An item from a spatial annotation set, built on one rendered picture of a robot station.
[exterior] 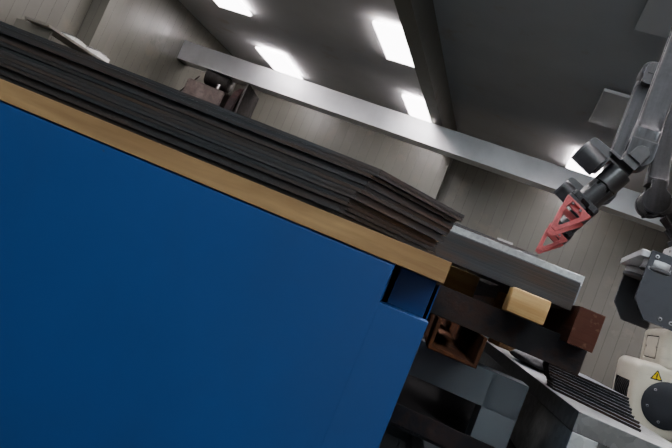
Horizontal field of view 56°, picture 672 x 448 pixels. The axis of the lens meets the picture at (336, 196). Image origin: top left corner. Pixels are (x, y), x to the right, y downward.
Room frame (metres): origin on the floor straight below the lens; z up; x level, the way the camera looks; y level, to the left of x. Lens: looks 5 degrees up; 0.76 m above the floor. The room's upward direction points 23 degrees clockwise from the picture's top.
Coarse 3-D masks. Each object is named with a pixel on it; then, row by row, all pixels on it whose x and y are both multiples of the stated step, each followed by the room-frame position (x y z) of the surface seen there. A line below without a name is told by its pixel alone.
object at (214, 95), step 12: (192, 84) 10.84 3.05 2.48; (204, 84) 10.84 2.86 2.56; (216, 84) 11.38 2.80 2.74; (228, 84) 11.35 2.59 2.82; (204, 96) 10.82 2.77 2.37; (216, 96) 10.80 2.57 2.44; (228, 96) 11.09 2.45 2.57; (240, 96) 10.89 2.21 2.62; (252, 96) 11.30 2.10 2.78; (228, 108) 10.72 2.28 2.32; (240, 108) 10.90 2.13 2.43; (252, 108) 11.63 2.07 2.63
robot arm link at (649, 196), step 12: (660, 144) 1.76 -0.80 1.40; (660, 156) 1.75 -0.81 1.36; (648, 168) 1.77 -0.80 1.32; (660, 168) 1.75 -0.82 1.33; (648, 180) 1.75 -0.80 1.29; (660, 180) 1.72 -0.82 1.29; (648, 192) 1.72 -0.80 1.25; (660, 192) 1.72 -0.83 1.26; (636, 204) 1.80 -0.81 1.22; (648, 204) 1.72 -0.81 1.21; (660, 204) 1.71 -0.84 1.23
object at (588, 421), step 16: (496, 352) 1.79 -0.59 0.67; (512, 368) 1.50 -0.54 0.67; (528, 368) 1.49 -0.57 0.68; (528, 384) 1.29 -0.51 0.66; (544, 384) 1.18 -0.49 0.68; (544, 400) 1.13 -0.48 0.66; (560, 400) 1.04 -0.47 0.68; (560, 416) 1.00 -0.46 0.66; (576, 416) 0.93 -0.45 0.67; (592, 416) 0.94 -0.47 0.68; (576, 432) 0.93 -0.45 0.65; (592, 432) 0.92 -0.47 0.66; (608, 432) 0.92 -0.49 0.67; (624, 432) 0.92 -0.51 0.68
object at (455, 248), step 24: (456, 240) 1.04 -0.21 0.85; (456, 264) 1.04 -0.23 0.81; (480, 264) 1.03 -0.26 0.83; (504, 264) 1.02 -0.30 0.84; (528, 264) 1.02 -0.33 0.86; (480, 288) 1.63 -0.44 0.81; (504, 288) 1.16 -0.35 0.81; (528, 288) 1.01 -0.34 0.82; (552, 288) 1.01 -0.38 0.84; (576, 288) 1.00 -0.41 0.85
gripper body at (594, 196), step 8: (592, 184) 1.39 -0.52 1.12; (576, 192) 1.37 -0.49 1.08; (584, 192) 1.39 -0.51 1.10; (592, 192) 1.38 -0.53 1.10; (600, 192) 1.38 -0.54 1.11; (608, 192) 1.38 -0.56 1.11; (584, 200) 1.37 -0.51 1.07; (592, 200) 1.38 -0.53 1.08; (600, 200) 1.38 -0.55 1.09; (592, 208) 1.36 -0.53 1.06
